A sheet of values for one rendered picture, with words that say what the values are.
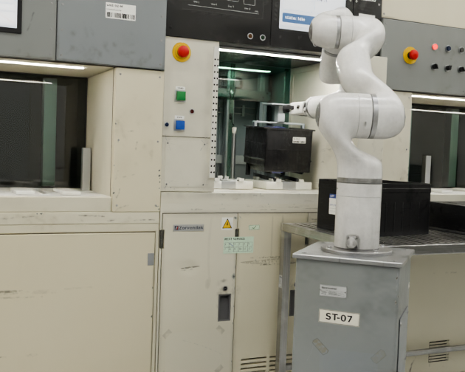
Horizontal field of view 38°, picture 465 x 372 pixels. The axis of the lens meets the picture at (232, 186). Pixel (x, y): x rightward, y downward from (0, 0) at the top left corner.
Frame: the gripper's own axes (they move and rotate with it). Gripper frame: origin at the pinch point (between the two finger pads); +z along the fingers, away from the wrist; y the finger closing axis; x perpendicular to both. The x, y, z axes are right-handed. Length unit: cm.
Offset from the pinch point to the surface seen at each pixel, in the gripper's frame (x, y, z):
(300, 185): -30.7, 5.4, 1.5
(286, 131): -8.9, -1.2, 2.5
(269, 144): -14.3, -8.8, 2.9
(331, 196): -32, -7, -43
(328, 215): -38, -7, -42
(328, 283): -50, -39, -94
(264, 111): 3, 20, 66
